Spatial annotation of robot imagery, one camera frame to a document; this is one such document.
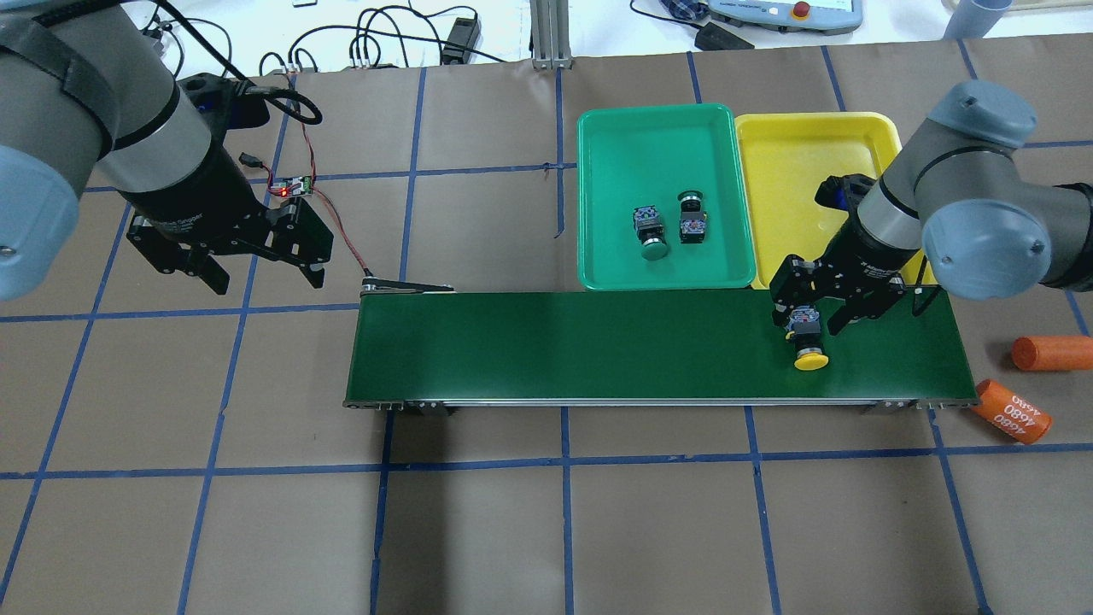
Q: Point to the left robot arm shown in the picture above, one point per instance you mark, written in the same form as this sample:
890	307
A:
84	91

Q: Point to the aluminium frame post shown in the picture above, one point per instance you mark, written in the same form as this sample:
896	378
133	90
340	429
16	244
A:
550	35

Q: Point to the yellow push button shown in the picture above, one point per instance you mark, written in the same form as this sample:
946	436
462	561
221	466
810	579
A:
808	342

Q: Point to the orange cylinder marked 4680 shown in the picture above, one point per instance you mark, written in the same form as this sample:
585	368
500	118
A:
1010	413

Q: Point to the green conveyor belt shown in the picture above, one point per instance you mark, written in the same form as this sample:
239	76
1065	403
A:
678	348

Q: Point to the plain orange cylinder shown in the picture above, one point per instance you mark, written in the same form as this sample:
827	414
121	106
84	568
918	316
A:
1052	353

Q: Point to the yellow plastic tray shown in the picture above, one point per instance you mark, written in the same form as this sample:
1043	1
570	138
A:
785	157

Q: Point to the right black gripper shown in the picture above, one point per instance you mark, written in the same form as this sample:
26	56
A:
864	254

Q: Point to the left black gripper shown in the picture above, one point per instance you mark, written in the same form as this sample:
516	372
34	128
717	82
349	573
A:
198	198

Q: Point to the black power adapter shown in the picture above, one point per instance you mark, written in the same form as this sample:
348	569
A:
460	44

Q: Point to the green plastic tray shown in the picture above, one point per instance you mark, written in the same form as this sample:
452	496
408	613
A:
636	157

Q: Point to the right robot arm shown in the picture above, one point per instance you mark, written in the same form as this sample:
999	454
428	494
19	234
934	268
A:
953	194

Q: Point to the green push button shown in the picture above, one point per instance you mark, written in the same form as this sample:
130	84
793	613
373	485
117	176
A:
693	224
650	232

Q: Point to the small green controller board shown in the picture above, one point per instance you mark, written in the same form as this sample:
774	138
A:
286	188

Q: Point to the teach pendant with red button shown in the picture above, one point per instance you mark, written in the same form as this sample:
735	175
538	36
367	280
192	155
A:
826	17

